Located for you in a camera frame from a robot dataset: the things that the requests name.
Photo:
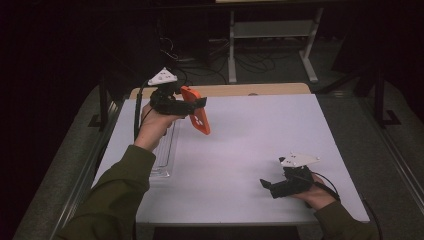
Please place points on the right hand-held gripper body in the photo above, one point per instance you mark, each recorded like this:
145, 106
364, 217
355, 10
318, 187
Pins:
293, 185

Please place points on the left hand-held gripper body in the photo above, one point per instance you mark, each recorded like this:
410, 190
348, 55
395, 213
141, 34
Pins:
166, 101

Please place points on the orange phone case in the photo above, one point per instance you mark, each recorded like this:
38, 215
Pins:
200, 121

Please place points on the clear plastic tray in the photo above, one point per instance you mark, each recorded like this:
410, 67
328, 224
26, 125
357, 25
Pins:
166, 150

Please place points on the person's right hand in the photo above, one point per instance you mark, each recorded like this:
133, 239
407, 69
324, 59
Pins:
316, 198

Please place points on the person's left hand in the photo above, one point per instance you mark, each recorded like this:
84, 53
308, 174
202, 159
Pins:
153, 130

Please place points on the light wooden table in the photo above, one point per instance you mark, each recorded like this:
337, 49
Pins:
240, 90

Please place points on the black metal stand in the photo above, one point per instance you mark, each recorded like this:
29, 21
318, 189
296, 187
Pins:
103, 103
379, 100

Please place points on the white metal desk frame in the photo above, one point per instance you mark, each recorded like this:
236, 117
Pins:
271, 29

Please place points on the metal frame rail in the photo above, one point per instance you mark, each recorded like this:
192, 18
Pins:
83, 180
400, 166

